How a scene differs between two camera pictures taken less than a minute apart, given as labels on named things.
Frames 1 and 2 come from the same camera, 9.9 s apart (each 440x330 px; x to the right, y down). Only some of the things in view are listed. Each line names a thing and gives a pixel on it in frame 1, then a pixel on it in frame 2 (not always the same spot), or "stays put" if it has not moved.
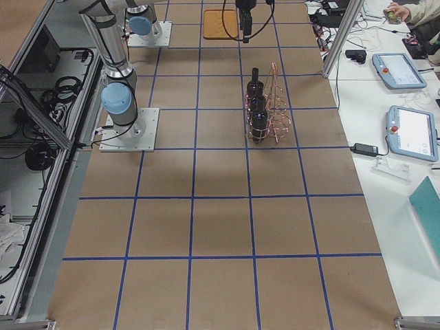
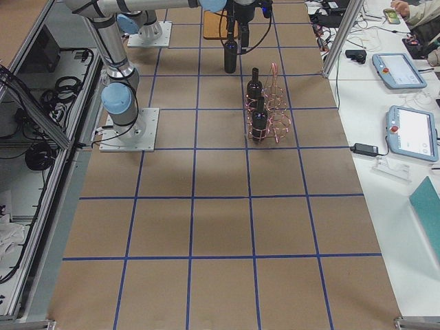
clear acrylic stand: (386, 166) stays put
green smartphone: (392, 18) stays put
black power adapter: (365, 149) stays put
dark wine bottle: (258, 104) -> (230, 54)
